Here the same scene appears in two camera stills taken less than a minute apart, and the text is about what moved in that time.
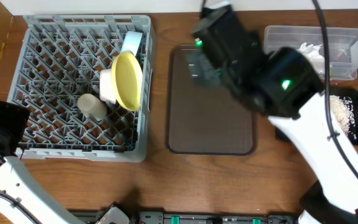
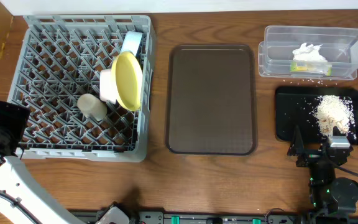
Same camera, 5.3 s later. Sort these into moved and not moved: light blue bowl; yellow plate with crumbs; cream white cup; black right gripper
Moved: black right gripper
Not moved: cream white cup; light blue bowl; yellow plate with crumbs
